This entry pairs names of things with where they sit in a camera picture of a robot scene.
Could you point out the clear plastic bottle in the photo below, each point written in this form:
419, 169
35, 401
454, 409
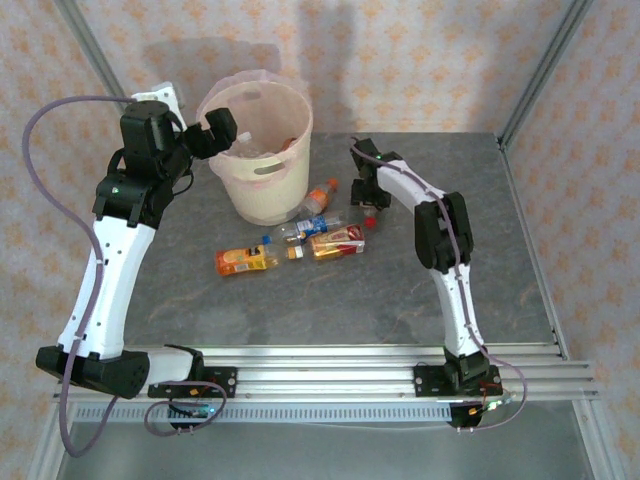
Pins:
247, 145

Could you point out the yellow tea bottle red label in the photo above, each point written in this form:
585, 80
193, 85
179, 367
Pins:
335, 243

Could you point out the clear bottle blue yellow label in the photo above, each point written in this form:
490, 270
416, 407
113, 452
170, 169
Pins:
310, 226

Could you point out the orange juice plastic bottle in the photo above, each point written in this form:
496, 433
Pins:
240, 262

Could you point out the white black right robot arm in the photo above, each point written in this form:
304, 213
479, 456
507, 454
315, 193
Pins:
405, 187

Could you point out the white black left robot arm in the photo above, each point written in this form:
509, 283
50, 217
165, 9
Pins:
107, 280

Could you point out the cream plastic bin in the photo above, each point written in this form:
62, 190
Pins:
270, 207

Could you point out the clear bottle orange label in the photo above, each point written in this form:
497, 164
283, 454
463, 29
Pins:
317, 197

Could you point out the small blue bottle cap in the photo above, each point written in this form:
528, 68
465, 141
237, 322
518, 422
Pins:
268, 240

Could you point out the floral patterned backdrop cloth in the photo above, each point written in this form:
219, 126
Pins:
400, 60

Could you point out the small circuit board green LED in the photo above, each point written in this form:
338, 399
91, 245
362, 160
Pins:
492, 405
197, 412

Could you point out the grey metal lower panel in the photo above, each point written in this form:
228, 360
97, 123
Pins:
325, 455

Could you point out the aluminium frame post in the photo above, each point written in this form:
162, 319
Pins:
555, 50
86, 35

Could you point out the aluminium table side rail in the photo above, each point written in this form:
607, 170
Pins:
527, 225

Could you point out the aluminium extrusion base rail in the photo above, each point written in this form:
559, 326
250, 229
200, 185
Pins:
325, 372

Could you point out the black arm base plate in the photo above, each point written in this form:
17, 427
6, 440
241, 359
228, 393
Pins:
425, 382
224, 376

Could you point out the aluminium frame leg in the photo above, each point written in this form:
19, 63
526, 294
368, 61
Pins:
47, 465
595, 450

